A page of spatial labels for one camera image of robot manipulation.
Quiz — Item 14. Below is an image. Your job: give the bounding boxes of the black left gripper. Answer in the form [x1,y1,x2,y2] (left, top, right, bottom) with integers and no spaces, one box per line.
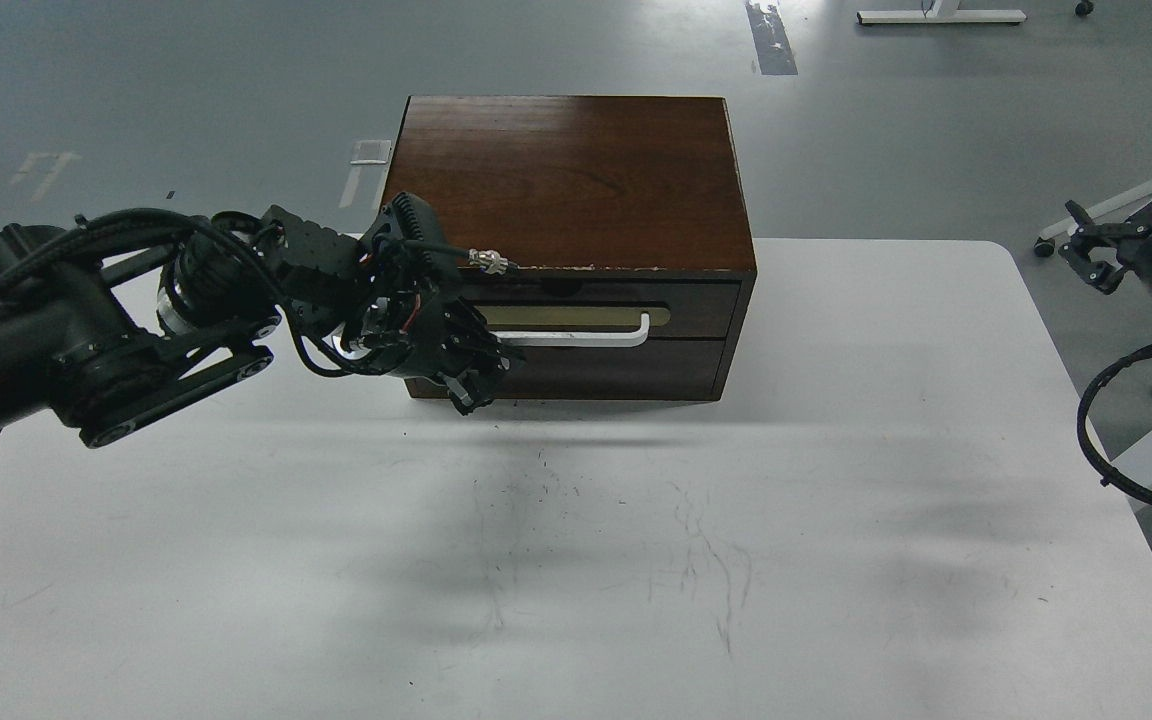
[256,192,526,416]

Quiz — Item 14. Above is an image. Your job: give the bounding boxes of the wooden drawer with white handle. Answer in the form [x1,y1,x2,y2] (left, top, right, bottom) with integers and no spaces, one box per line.
[463,279,738,340]

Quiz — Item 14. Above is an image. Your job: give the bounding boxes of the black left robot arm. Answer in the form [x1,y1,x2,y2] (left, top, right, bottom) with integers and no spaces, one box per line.
[0,194,525,448]

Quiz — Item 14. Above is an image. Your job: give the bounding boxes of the dark wooden drawer cabinet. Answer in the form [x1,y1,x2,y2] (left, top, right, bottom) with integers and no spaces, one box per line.
[381,96,756,401]

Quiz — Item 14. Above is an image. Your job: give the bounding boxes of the white desk foot bar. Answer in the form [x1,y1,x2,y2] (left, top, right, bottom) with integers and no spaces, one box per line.
[855,1,1028,26]

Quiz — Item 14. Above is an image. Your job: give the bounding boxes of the grey floor tape strip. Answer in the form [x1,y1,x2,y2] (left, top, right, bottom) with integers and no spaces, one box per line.
[744,1,799,77]

